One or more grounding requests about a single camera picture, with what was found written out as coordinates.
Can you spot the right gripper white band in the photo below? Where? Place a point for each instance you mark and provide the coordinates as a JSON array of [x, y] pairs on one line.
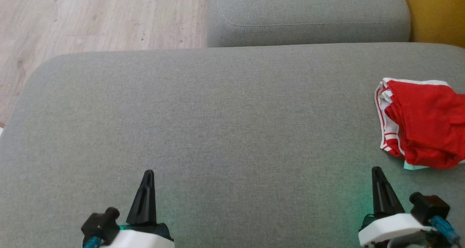
[[388, 228]]

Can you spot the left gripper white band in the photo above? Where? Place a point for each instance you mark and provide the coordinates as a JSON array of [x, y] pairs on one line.
[[141, 239]]

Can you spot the red jersey white sleeves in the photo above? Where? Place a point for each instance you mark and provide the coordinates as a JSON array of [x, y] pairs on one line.
[[428, 131]]

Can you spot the grey sofa seat cushion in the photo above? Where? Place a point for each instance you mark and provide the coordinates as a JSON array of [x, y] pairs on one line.
[[218, 131]]

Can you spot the yellow panel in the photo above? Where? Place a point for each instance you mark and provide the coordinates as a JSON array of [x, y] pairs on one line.
[[436, 12]]

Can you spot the grey sofa cushion with seam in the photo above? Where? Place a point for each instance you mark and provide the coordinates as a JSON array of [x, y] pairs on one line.
[[308, 15]]

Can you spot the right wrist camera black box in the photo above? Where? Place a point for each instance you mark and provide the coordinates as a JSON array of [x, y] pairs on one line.
[[432, 206]]

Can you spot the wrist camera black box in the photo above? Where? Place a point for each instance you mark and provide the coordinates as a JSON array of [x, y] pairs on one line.
[[432, 206], [100, 224]]

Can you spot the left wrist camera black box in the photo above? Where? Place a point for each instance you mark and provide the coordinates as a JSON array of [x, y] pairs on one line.
[[100, 224]]

